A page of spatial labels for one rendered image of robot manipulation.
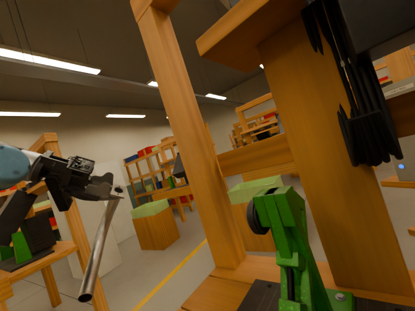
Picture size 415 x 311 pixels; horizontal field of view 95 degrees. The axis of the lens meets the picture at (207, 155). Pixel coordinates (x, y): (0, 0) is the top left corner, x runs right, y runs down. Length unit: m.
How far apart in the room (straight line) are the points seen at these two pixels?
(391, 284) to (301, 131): 0.37
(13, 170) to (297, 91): 0.59
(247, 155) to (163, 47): 0.48
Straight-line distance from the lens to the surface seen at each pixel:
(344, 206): 0.53
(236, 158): 0.68
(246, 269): 0.75
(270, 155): 0.63
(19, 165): 0.49
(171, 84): 0.73
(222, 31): 0.47
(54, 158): 0.64
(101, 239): 0.69
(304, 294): 0.45
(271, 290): 0.62
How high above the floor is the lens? 1.27
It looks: 1 degrees up
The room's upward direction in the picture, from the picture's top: 18 degrees counter-clockwise
